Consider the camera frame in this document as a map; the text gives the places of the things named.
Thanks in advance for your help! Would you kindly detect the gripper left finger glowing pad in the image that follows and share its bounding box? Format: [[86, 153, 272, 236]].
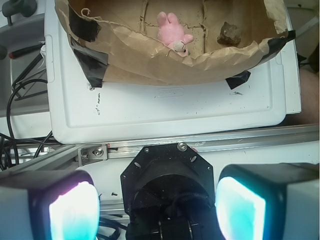
[[0, 170, 100, 240]]

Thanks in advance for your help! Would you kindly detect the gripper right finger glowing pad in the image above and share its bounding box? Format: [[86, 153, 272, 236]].
[[215, 163, 320, 240]]

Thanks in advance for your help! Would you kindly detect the pink plush bunny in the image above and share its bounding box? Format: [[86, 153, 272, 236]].
[[156, 11, 194, 57]]

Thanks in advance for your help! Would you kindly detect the brown rock lump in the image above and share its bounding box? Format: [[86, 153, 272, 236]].
[[217, 21, 242, 46]]

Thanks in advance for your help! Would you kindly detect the brown paper bag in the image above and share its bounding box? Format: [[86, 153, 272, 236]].
[[54, 0, 296, 88]]

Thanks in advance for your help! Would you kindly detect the aluminium extrusion rail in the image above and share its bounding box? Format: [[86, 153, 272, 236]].
[[8, 124, 320, 171]]

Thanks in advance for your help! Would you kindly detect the black cable bundle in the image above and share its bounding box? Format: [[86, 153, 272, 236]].
[[0, 42, 55, 163]]

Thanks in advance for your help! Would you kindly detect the black octagonal mount plate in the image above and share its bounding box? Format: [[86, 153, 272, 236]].
[[120, 143, 215, 216]]

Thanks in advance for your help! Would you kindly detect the red handled tool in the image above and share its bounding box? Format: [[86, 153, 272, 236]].
[[8, 43, 43, 59]]

